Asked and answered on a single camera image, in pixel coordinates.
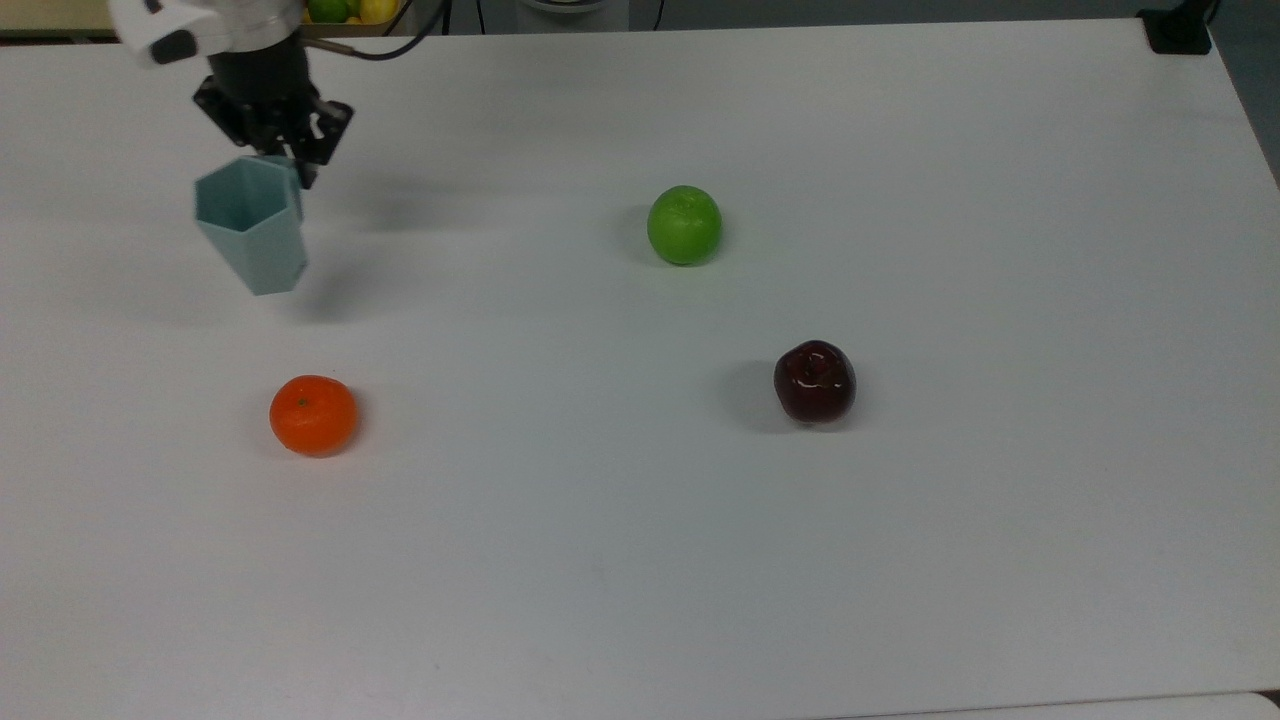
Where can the small green fruit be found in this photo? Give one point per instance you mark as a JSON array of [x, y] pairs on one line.
[[327, 8]]

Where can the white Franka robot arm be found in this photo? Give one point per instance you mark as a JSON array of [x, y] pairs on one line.
[[210, 20]]

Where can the green apple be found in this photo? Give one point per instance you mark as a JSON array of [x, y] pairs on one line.
[[684, 225]]

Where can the dark red apple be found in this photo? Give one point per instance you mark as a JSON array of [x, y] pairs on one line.
[[815, 381]]

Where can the yellow fruit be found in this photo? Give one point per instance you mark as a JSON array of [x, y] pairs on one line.
[[378, 8]]

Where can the orange fruit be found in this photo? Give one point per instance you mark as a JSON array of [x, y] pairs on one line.
[[314, 415]]

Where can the wooden fruit tray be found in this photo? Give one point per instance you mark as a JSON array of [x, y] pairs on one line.
[[345, 29]]

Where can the light blue hexagonal mug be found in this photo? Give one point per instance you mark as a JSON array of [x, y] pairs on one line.
[[255, 230]]

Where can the black corner table clamp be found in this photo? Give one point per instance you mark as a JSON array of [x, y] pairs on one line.
[[1178, 30]]

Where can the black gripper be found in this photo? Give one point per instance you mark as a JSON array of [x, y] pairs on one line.
[[262, 85]]

